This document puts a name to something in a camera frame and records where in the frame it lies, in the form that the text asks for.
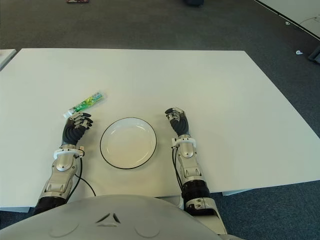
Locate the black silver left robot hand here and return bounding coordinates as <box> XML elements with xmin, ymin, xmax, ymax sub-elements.
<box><xmin>61</xmin><ymin>112</ymin><xmax>94</xmax><ymax>146</ymax></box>

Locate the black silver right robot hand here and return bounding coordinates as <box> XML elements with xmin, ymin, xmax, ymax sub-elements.
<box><xmin>164</xmin><ymin>106</ymin><xmax>190</xmax><ymax>138</ymax></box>

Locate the white plate with black rim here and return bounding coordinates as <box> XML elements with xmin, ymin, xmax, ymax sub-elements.
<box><xmin>99</xmin><ymin>117</ymin><xmax>158</xmax><ymax>171</ymax></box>

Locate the white side table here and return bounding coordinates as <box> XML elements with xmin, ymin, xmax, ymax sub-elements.
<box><xmin>0</xmin><ymin>48</ymin><xmax>18</xmax><ymax>72</ymax></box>

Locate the grey robot torso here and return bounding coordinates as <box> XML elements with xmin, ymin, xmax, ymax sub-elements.
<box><xmin>0</xmin><ymin>194</ymin><xmax>223</xmax><ymax>240</ymax></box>

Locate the dark grey floor object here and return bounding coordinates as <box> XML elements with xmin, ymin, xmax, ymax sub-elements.
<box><xmin>307</xmin><ymin>47</ymin><xmax>320</xmax><ymax>63</ymax></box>

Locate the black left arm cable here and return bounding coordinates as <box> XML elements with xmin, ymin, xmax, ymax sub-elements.
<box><xmin>72</xmin><ymin>153</ymin><xmax>97</xmax><ymax>198</ymax></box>

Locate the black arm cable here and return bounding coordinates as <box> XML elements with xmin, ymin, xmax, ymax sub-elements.
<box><xmin>72</xmin><ymin>153</ymin><xmax>97</xmax><ymax>198</ymax></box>
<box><xmin>171</xmin><ymin>147</ymin><xmax>185</xmax><ymax>198</ymax></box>

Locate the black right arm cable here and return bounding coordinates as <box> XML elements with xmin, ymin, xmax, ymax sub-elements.
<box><xmin>171</xmin><ymin>147</ymin><xmax>185</xmax><ymax>198</ymax></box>

